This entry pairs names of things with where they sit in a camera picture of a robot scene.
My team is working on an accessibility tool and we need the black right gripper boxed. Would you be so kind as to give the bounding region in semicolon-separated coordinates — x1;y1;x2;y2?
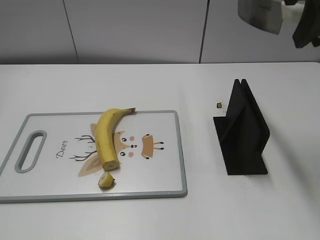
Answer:
292;0;320;49

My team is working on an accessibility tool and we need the white handled kitchen knife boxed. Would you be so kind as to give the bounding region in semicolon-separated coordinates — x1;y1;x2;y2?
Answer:
237;0;283;35

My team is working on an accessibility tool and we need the small dark banana crumb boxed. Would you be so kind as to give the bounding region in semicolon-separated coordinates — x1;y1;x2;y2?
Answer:
216;102;223;109

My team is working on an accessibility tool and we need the yellow banana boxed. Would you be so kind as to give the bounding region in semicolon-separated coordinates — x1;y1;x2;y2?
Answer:
95;107;136;172

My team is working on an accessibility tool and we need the small cut banana end piece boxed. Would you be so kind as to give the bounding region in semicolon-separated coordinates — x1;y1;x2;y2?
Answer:
98;172;115;188

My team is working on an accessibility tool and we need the black knife stand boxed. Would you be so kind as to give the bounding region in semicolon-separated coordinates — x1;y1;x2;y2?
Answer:
213;78;270;175

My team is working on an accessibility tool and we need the white grey deer cutting board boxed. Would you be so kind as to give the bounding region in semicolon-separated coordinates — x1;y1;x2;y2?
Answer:
0;110;188;203

